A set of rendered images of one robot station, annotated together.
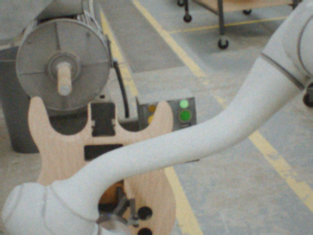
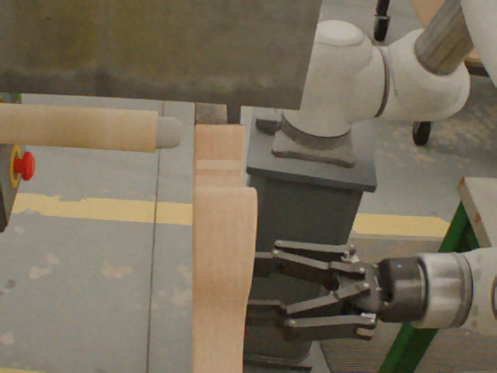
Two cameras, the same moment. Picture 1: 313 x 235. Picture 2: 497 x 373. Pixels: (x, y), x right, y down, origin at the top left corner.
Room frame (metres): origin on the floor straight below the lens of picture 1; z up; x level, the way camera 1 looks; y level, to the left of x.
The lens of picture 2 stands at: (1.32, 0.62, 1.57)
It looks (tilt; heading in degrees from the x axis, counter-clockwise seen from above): 41 degrees down; 268
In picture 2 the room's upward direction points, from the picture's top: 10 degrees clockwise
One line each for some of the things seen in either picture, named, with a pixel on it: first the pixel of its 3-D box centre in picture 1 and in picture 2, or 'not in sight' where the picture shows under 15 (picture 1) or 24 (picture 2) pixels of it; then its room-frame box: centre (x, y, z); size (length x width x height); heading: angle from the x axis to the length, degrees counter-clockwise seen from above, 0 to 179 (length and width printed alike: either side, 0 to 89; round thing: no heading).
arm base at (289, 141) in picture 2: not in sight; (306, 124); (1.16, -0.58, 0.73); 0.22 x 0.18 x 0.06; 179
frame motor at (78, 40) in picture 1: (66, 52); not in sight; (1.78, 0.25, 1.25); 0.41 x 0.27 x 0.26; 7
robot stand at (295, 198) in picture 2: not in sight; (287, 246); (1.14, -0.58, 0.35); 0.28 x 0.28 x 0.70; 89
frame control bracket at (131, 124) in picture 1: (135, 124); not in sight; (1.71, 0.06, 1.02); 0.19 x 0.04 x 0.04; 97
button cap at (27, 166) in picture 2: not in sight; (20, 165); (1.60, -0.04, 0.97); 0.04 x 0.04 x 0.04; 7
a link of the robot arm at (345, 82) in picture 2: not in sight; (332, 73); (1.13, -0.58, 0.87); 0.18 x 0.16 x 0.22; 11
